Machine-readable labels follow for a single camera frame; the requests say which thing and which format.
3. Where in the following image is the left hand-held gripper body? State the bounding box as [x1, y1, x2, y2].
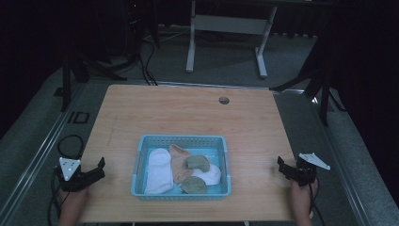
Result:
[54, 156, 96, 193]

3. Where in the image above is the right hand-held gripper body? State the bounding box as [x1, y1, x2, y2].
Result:
[289, 153, 331, 187]

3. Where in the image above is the person's left hand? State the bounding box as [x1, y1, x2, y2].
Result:
[57, 186, 90, 220]

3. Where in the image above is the person's right hand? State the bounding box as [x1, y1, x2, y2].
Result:
[290, 178, 320, 219]

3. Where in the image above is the long white sock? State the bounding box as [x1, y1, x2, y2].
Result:
[143, 148, 175, 195]

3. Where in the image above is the blue plastic basket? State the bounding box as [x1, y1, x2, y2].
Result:
[130, 134, 232, 202]

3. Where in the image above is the short white sock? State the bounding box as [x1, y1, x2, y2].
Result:
[191, 163, 222, 186]

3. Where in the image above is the peach sock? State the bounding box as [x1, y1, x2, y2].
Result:
[168, 143, 193, 185]

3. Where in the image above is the black tripod stand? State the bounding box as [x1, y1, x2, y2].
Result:
[54, 51, 128, 113]
[269, 43, 347, 127]

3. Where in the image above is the green sock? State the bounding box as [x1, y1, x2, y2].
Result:
[181, 175, 209, 195]
[184, 153, 211, 173]

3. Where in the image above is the dark computer tower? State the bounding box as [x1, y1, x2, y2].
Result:
[121, 0, 161, 59]

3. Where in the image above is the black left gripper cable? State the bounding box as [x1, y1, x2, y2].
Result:
[46, 134, 86, 226]

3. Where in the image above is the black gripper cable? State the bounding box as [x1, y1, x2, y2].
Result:
[308, 181, 327, 226]
[46, 134, 86, 226]

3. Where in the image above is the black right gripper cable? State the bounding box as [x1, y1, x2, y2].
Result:
[308, 181, 327, 226]

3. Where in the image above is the black floor cable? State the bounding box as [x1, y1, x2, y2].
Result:
[136, 39, 159, 87]

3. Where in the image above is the white desk frame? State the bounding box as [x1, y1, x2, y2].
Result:
[184, 0, 279, 79]

